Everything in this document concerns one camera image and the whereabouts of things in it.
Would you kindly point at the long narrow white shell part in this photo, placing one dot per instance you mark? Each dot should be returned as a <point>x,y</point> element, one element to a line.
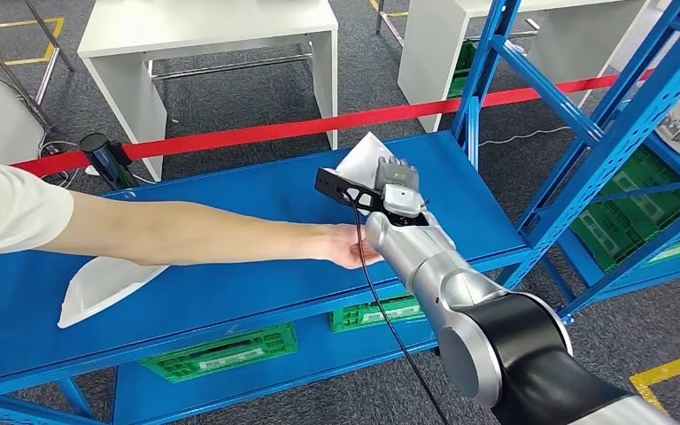
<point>99,287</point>

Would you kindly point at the white power strip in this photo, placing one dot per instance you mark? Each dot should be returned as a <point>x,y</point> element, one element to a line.
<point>92,170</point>

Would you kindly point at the person's hand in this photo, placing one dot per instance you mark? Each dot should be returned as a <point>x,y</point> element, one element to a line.
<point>346,246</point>

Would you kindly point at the chrome tube frame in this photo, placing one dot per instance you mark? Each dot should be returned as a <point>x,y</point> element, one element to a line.
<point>47,76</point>

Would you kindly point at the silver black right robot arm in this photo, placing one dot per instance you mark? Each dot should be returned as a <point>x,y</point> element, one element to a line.
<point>492,328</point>

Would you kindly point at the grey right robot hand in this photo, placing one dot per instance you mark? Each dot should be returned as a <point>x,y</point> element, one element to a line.
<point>396,173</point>

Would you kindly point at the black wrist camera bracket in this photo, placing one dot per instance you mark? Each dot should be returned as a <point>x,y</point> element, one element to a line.
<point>331,185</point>

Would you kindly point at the white table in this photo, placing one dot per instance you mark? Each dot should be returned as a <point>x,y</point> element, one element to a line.
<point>434,64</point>
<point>211,23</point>

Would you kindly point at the person's forearm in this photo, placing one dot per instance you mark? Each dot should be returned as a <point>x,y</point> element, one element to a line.
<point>199,234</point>

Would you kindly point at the red barrier belt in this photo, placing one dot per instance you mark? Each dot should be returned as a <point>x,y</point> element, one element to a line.
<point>58,163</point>
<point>287,129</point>

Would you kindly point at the black barrier post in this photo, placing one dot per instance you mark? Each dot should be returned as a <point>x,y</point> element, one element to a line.
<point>102,158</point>

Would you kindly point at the broad white shell part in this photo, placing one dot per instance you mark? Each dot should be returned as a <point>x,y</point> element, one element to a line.
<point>363,161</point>

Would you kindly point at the yellow floor tape outline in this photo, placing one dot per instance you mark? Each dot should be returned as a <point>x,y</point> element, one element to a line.
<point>674,368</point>

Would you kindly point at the yellow floor tape strip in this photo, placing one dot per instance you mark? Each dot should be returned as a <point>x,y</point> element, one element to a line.
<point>375,7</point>

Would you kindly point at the green plastic crate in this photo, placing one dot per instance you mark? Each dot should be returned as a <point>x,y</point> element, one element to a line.
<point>375,314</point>
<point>645,170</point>
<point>463,70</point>
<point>604,234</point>
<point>228,355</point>

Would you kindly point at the blue steel shelf rack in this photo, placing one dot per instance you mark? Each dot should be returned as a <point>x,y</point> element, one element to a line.
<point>258,287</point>
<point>639,265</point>

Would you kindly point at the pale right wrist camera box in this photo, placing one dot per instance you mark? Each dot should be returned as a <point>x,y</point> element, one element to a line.
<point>403,200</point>

